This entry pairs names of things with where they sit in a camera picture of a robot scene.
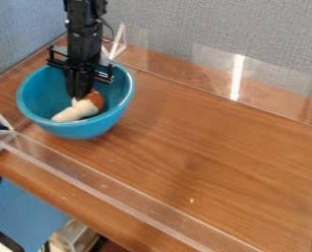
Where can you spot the clear acrylic back barrier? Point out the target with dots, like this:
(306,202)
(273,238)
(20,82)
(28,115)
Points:
(261,84)

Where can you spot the clear acrylic corner bracket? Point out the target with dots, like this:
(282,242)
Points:
(115,48)

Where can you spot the blue bowl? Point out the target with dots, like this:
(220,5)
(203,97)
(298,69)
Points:
(43,97)

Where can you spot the toy mushroom brown cap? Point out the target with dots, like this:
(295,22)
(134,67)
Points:
(87,107)

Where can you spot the clear acrylic barrier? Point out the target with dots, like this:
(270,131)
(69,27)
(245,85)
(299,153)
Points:
(261,84)
(198,234)

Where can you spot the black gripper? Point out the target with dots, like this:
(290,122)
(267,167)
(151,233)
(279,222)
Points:
(79,61)

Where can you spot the clear acrylic front barrier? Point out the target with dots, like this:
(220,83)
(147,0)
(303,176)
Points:
(198,234)

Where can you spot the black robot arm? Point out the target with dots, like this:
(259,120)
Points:
(85,18)

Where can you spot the metallic box under table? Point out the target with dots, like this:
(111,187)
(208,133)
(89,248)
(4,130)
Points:
(73,238)

